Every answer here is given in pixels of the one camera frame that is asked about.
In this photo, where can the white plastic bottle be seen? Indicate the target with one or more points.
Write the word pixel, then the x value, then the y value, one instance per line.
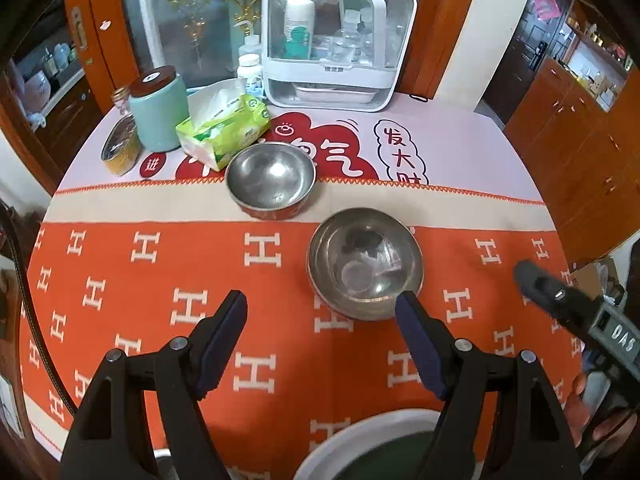
pixel 250 46

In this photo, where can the small glass jar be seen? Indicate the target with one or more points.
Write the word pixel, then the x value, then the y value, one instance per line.
pixel 121 102

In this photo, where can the wooden sliding glass door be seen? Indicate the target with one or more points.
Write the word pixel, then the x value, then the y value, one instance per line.
pixel 210 10

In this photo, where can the white bottle teal label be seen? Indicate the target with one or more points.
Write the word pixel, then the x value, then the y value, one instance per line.
pixel 299 15

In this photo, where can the person's right hand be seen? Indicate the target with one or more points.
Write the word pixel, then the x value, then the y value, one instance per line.
pixel 615 425

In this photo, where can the teal canister brown lid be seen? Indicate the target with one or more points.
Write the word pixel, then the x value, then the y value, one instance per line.
pixel 160 115

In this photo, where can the small steel bowl orange outside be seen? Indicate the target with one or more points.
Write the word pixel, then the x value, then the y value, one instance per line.
pixel 270 175

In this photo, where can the wooden cabinet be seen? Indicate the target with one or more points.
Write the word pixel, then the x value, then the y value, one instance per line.
pixel 575 160

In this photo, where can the dark entrance door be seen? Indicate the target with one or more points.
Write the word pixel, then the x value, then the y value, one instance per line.
pixel 525 45

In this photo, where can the clear plastic bottle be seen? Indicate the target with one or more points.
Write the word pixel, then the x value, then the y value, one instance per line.
pixel 351 35

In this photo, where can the white plate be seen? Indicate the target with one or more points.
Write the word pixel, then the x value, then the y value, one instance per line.
pixel 340 435

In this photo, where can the orange patterned tablecloth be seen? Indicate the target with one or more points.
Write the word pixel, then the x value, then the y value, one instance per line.
pixel 150 285

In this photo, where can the white pill bottle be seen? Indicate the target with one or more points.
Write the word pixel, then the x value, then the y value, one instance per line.
pixel 250 72

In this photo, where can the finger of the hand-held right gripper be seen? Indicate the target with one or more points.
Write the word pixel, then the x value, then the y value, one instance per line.
pixel 545 287

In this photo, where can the yellow tin can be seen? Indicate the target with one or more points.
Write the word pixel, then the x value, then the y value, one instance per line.
pixel 122 155

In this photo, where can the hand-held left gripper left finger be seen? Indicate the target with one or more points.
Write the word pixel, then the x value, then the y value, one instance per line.
pixel 225 340

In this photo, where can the green tissue pack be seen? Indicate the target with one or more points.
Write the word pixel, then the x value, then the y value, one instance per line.
pixel 225 130

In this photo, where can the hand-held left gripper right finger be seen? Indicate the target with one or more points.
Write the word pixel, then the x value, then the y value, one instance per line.
pixel 420 345

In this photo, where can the pink printed table mat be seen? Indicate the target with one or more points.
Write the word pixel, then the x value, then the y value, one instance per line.
pixel 450 150

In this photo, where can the white storage box clear lid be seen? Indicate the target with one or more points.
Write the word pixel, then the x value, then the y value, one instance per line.
pixel 380 85

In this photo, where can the plain steel bowl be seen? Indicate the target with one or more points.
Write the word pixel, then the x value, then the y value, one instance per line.
pixel 365 260

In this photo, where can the cardboard box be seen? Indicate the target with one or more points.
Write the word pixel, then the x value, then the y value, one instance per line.
pixel 592 270

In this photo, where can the pale pink kitchen appliance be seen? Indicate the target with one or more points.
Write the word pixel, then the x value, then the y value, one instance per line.
pixel 35 90

